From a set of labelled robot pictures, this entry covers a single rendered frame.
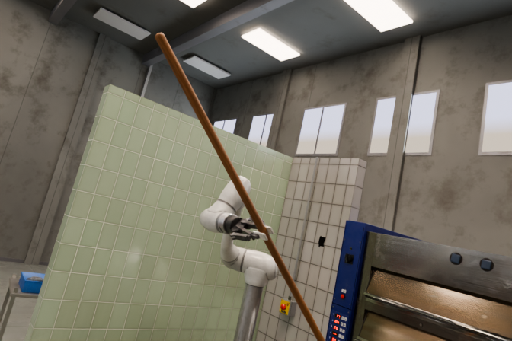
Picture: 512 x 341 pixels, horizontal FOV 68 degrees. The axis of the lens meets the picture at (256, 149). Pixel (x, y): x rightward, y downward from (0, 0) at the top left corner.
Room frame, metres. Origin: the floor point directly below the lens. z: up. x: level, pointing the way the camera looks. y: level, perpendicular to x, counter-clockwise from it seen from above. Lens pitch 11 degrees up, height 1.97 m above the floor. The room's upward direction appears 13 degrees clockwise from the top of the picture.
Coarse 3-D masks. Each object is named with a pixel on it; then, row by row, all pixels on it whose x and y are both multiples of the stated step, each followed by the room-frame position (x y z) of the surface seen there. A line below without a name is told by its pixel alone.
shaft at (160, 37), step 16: (176, 64) 1.14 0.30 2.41; (192, 96) 1.20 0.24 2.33; (208, 128) 1.25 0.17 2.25; (224, 160) 1.31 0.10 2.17; (240, 192) 1.38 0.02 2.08; (256, 224) 1.45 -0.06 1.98; (272, 256) 1.52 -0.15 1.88; (288, 272) 1.57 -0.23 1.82; (304, 304) 1.65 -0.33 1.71; (320, 336) 1.73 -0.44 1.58
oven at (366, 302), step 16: (368, 240) 2.52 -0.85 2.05; (416, 240) 2.27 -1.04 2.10; (368, 256) 2.51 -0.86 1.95; (368, 272) 2.49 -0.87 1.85; (368, 304) 2.47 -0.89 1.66; (384, 304) 2.38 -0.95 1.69; (400, 320) 2.29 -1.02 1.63; (416, 320) 2.22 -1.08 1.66; (432, 320) 2.15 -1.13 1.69; (352, 336) 2.53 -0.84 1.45; (448, 336) 2.08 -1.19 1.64; (464, 336) 2.02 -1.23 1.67; (480, 336) 1.96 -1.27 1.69
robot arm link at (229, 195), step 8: (240, 176) 1.78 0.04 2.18; (232, 184) 1.74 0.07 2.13; (248, 184) 1.76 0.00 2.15; (224, 192) 1.73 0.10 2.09; (232, 192) 1.72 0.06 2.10; (248, 192) 1.77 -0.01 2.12; (224, 200) 1.71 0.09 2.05; (232, 200) 1.71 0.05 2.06; (240, 200) 1.73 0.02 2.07; (240, 208) 1.77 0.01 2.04; (224, 240) 2.00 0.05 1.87; (232, 240) 2.00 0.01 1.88; (224, 248) 2.03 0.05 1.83; (232, 248) 2.07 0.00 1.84; (224, 256) 2.11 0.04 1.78; (232, 256) 2.11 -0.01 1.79
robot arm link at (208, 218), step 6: (216, 204) 1.72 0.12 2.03; (222, 204) 1.71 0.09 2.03; (228, 204) 1.71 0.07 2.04; (204, 210) 1.76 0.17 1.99; (210, 210) 1.71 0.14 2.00; (216, 210) 1.69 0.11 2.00; (222, 210) 1.69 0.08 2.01; (228, 210) 1.70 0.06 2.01; (234, 210) 1.73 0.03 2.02; (204, 216) 1.72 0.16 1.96; (210, 216) 1.69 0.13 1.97; (216, 216) 1.67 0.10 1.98; (204, 222) 1.72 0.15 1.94; (210, 222) 1.68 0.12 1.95; (210, 228) 1.70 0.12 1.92; (216, 228) 1.67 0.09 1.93
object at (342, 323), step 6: (336, 312) 2.61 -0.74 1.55; (336, 318) 2.60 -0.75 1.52; (342, 318) 2.56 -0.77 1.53; (330, 324) 2.63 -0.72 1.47; (336, 324) 2.59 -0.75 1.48; (342, 324) 2.56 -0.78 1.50; (330, 330) 2.62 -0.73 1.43; (336, 330) 2.59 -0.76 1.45; (342, 330) 2.55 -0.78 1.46; (330, 336) 2.62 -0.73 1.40; (336, 336) 2.58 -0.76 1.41; (342, 336) 2.55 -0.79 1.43
